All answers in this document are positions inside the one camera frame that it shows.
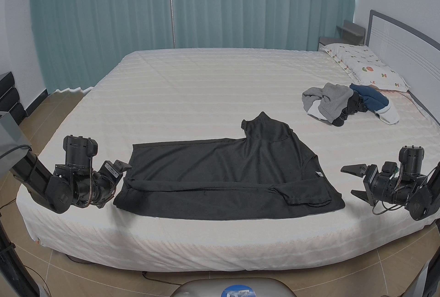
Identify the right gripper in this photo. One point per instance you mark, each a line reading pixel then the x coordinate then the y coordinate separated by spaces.
pixel 385 189

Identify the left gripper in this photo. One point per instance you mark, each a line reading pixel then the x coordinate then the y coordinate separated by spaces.
pixel 99 189

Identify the black T-shirt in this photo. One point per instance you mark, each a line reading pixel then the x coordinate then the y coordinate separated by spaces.
pixel 223 182

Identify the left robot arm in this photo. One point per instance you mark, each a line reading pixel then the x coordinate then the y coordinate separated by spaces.
pixel 34 175

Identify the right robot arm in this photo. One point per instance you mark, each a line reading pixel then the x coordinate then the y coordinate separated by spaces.
pixel 421 202

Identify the pile of clothes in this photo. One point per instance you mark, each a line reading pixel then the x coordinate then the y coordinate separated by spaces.
pixel 333 99

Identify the bed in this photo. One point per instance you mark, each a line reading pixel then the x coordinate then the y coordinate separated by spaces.
pixel 206 82

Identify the white printed pillow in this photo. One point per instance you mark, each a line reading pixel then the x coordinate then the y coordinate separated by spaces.
pixel 366 63

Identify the black chest of drawers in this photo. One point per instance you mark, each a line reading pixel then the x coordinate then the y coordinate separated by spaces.
pixel 10 96

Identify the grey bedside table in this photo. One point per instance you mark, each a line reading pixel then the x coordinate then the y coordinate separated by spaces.
pixel 350 30

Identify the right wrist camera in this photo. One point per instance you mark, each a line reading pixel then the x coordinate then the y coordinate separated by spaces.
pixel 392 168

